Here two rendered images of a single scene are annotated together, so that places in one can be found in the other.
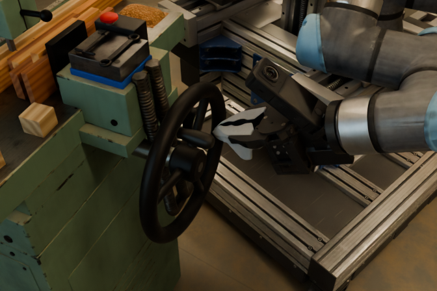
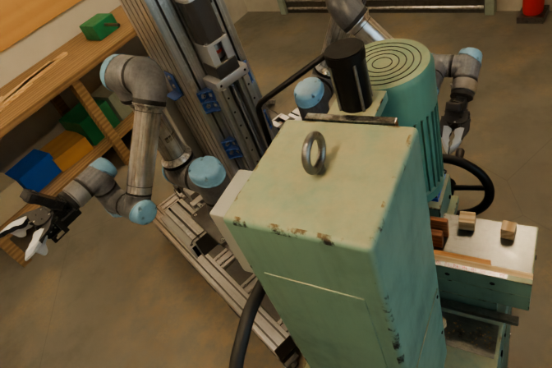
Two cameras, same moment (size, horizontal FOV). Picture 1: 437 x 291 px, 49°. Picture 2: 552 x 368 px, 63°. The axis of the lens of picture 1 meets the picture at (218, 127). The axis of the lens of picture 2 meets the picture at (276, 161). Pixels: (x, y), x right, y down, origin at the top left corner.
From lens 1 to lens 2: 1.43 m
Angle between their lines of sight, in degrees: 54
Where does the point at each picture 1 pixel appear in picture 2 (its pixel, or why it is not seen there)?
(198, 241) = not seen: hidden behind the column
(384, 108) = (470, 71)
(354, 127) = (473, 84)
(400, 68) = (444, 69)
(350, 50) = (439, 79)
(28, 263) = not seen: hidden behind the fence
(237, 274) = not seen: hidden behind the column
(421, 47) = (438, 60)
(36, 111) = (466, 217)
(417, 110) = (475, 62)
